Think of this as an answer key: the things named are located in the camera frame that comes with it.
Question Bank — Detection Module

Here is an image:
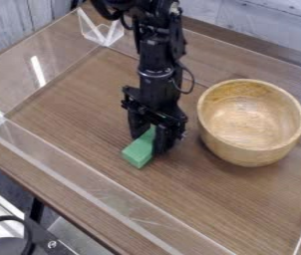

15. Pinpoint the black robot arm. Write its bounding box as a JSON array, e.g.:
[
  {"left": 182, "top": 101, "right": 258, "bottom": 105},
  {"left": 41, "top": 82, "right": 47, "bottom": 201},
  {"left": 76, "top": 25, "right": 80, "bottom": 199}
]
[{"left": 91, "top": 0, "right": 190, "bottom": 154}]

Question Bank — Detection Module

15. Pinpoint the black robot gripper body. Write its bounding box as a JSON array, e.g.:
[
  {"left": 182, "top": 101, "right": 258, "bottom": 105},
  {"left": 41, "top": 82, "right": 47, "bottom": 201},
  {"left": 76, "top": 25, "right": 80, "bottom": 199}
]
[{"left": 120, "top": 69, "right": 188, "bottom": 141}]

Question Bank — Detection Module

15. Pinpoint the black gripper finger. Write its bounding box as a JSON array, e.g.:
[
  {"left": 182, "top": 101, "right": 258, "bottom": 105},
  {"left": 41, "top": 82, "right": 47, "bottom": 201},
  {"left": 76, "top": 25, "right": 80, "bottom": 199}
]
[
  {"left": 152, "top": 124, "right": 176, "bottom": 155},
  {"left": 128, "top": 112, "right": 151, "bottom": 139}
]

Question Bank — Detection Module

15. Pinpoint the brown wooden bowl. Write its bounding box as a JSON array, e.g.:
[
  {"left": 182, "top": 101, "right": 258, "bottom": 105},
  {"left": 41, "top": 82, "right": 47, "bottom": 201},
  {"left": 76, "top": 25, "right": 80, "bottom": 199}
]
[{"left": 196, "top": 79, "right": 301, "bottom": 167}]

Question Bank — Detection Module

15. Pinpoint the black table leg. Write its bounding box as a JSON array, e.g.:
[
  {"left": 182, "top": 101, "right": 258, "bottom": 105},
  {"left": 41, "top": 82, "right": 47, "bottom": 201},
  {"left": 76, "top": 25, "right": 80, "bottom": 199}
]
[{"left": 29, "top": 198, "right": 44, "bottom": 223}]

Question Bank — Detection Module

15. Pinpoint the black cable loop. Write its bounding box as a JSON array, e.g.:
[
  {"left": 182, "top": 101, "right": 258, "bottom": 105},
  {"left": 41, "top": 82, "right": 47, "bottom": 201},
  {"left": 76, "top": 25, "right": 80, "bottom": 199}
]
[{"left": 0, "top": 214, "right": 34, "bottom": 255}]

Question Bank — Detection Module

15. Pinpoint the green rectangular block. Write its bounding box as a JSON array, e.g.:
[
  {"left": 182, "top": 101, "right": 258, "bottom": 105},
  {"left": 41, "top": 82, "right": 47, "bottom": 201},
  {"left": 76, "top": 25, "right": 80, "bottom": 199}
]
[{"left": 121, "top": 127, "right": 154, "bottom": 169}]

